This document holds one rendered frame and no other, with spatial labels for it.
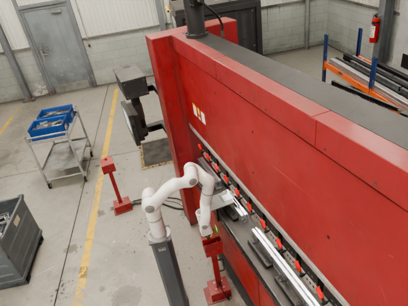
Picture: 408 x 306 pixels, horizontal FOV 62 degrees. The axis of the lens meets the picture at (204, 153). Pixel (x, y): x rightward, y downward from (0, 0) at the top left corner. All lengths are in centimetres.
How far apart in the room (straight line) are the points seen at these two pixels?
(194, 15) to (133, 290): 276
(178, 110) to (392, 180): 253
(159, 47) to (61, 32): 652
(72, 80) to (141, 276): 690
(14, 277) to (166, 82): 267
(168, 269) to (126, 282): 99
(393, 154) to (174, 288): 243
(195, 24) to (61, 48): 701
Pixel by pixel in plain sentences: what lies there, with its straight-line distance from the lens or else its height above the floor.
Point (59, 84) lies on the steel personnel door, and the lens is 999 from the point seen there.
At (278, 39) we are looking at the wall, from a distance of 1011.
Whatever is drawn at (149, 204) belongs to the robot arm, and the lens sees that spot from 254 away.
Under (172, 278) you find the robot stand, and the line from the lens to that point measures 317.
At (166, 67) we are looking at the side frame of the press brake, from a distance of 329.
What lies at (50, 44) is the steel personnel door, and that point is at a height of 129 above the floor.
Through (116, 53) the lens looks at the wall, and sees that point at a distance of 955.
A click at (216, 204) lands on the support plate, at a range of 302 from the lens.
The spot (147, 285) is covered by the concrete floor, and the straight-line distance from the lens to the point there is 388.
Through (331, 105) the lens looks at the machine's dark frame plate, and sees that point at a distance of 160.
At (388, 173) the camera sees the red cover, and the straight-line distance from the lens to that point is 127.
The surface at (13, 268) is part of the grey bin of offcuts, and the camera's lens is 431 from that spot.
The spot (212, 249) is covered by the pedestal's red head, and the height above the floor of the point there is 74.
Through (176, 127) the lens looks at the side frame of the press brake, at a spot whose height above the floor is 139.
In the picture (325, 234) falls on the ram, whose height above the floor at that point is 170.
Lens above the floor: 298
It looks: 32 degrees down
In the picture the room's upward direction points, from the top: 9 degrees counter-clockwise
